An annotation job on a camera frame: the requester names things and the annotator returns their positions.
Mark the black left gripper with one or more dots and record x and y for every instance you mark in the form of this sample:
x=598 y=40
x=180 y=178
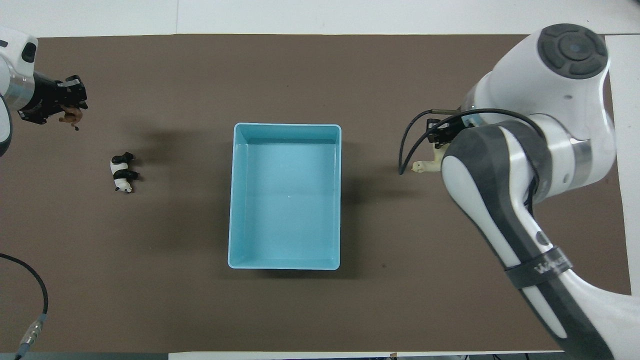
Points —
x=46 y=98

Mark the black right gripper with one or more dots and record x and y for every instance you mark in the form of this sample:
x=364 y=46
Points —
x=452 y=131

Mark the brown lion toy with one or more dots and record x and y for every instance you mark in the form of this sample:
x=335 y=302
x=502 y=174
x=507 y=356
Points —
x=73 y=115

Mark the cream horse toy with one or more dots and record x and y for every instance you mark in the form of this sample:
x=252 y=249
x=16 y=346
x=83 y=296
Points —
x=426 y=165

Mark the black white panda toy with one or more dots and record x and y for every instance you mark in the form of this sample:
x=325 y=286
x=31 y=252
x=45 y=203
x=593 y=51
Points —
x=121 y=174

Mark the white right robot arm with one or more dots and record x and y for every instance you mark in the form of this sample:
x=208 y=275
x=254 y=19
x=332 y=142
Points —
x=525 y=190

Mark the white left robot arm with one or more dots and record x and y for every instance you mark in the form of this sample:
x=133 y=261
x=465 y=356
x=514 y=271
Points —
x=12 y=80

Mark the light blue storage box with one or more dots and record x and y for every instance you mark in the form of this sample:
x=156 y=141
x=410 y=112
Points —
x=285 y=210

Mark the brown table mat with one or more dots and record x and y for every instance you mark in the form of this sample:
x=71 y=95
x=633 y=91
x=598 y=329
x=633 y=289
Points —
x=350 y=75

